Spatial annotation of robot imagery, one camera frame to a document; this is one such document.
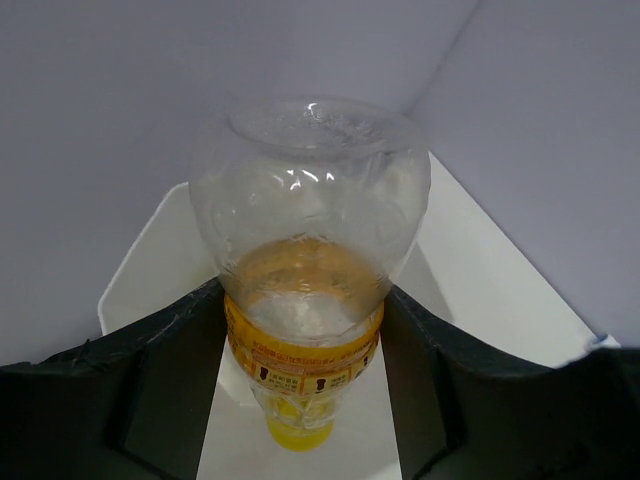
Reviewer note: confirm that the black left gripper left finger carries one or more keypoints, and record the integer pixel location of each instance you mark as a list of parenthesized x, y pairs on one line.
[(133, 404)]

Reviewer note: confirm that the clear bottle yellow cap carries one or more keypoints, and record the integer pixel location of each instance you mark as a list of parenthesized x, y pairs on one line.
[(309, 208)]

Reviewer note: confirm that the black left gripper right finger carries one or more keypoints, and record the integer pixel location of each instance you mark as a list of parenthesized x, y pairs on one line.
[(463, 409)]

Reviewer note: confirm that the translucent white bin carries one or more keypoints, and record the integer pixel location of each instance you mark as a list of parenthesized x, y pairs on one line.
[(463, 268)]

